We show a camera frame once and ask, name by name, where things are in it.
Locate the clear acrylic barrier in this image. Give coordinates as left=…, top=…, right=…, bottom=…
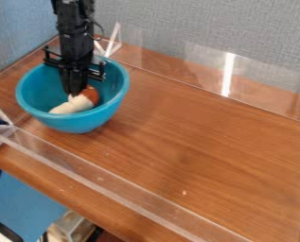
left=112, top=23, right=300, bottom=121
left=0, top=126, right=251, bottom=242

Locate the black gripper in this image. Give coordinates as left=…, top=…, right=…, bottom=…
left=42, top=33, right=105, bottom=96

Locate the clear acrylic front barrier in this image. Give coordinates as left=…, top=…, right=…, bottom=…
left=0, top=126, right=251, bottom=242

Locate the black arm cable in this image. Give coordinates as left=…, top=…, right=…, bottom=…
left=82, top=17, right=105, bottom=42

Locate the blue bowl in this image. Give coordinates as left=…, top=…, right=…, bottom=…
left=15, top=58, right=130, bottom=133

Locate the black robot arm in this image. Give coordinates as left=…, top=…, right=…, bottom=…
left=43, top=0, right=106, bottom=96

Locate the toy mushroom brown cap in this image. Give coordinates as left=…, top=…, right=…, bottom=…
left=47, top=86, right=102, bottom=115

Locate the clear acrylic corner bracket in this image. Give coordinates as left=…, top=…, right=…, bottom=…
left=94, top=23, right=122, bottom=58

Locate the metallic box under table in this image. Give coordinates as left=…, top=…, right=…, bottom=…
left=38, top=211, right=95, bottom=242

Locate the clear acrylic back barrier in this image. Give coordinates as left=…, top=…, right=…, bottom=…
left=112, top=23, right=300, bottom=121

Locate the black device bottom left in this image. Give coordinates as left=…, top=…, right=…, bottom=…
left=0, top=219, right=25, bottom=242

